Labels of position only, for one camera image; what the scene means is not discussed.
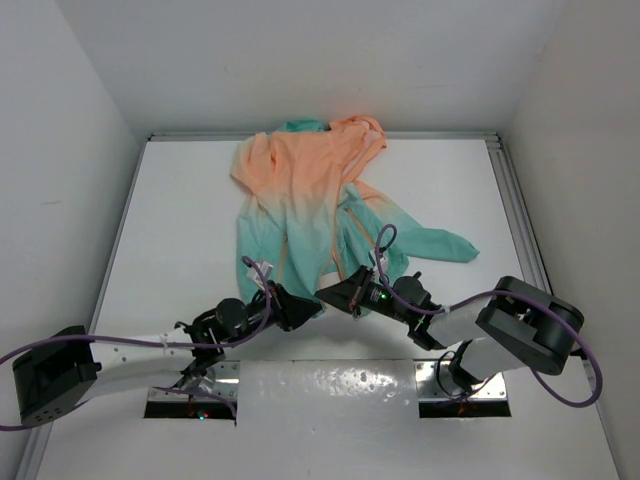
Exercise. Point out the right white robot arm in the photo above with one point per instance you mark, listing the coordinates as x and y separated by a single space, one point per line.
515 325

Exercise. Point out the orange and teal jacket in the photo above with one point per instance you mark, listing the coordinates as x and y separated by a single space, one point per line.
308 213

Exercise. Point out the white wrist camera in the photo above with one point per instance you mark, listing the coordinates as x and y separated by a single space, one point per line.
379 261
259 273

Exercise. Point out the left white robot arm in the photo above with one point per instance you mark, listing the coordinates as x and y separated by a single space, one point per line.
55 376

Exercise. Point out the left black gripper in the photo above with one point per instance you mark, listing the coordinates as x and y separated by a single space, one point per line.
288 309

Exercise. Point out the metal base plate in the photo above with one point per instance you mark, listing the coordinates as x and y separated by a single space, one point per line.
440 399
211 397

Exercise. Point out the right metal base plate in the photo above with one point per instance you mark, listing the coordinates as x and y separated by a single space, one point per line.
440 399

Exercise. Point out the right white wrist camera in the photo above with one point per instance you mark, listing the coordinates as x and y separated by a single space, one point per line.
379 261

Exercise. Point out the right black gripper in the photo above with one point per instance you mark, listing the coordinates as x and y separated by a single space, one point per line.
350 294

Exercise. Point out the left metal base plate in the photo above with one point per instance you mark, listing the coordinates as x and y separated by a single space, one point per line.
211 397

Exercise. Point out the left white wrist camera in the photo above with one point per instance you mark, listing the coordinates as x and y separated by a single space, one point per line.
259 273

